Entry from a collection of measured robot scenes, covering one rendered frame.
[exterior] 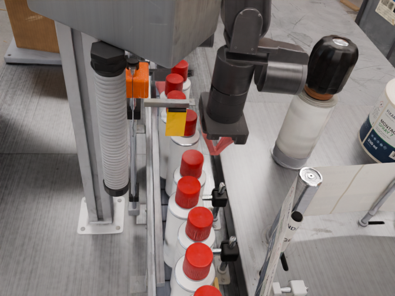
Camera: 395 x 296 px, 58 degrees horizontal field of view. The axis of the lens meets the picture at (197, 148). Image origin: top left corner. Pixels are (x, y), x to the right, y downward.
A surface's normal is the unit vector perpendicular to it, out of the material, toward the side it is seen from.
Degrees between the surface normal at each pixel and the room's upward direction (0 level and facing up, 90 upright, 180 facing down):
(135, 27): 90
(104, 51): 0
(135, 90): 90
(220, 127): 1
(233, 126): 1
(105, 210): 90
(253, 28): 77
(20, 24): 90
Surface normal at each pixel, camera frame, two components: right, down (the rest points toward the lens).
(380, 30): -0.94, 0.21
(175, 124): 0.11, 0.72
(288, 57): 0.04, 0.55
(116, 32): -0.48, 0.59
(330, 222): 0.12, -0.69
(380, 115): -0.99, 0.00
